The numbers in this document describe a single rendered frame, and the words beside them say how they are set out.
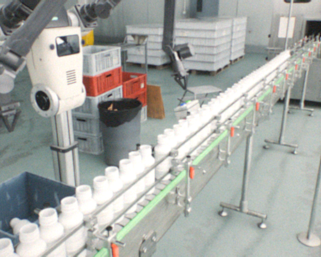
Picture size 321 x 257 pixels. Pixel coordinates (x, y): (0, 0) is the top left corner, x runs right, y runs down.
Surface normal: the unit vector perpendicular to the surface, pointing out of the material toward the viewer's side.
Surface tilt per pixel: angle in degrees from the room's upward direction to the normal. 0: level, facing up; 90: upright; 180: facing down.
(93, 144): 90
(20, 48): 109
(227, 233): 0
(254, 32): 90
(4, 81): 92
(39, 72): 101
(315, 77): 90
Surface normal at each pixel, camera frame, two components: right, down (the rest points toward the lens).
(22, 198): 0.87, 0.17
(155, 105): -0.46, 0.47
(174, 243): 0.00, -0.94
